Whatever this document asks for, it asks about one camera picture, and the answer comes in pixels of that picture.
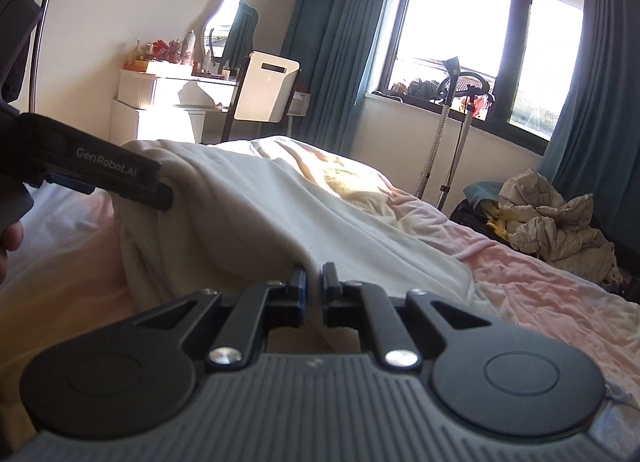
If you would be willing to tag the white chair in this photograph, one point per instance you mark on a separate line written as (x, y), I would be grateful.
(265, 86)

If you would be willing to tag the small white wall box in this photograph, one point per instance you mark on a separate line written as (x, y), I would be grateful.
(298, 104)

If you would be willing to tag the wavy wall mirror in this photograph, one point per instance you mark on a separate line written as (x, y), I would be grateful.
(227, 26)

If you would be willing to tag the yellow cloth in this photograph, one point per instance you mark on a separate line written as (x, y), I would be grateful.
(496, 227)

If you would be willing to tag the white dresser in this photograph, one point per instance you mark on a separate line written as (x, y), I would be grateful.
(150, 106)

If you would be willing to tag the group of cosmetics bottles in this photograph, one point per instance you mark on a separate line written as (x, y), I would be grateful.
(172, 51)

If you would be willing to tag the metal clothes rack pole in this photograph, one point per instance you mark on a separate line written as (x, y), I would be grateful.
(42, 26)

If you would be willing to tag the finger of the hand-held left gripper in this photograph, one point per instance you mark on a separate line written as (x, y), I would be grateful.
(70, 183)

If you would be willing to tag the dark hanging clothes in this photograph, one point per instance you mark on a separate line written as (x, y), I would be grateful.
(12, 16)

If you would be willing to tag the crumpled beige quilt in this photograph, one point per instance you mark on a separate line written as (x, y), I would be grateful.
(555, 222)

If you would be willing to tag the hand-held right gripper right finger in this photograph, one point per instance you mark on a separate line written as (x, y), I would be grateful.
(327, 292)

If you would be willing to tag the white bed blanket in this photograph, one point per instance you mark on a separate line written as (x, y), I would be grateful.
(250, 212)

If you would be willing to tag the dark framed window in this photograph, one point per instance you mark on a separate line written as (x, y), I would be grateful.
(465, 16)

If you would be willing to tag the garment steamer stand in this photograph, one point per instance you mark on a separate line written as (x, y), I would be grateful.
(450, 106)

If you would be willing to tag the bed with pastel sheet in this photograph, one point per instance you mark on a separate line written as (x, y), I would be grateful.
(525, 287)

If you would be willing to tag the person's left hand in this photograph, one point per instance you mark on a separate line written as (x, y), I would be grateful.
(10, 242)

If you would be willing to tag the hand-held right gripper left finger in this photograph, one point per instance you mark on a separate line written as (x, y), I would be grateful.
(301, 287)

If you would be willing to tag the windowsill clutter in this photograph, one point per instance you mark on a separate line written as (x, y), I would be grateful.
(420, 89)

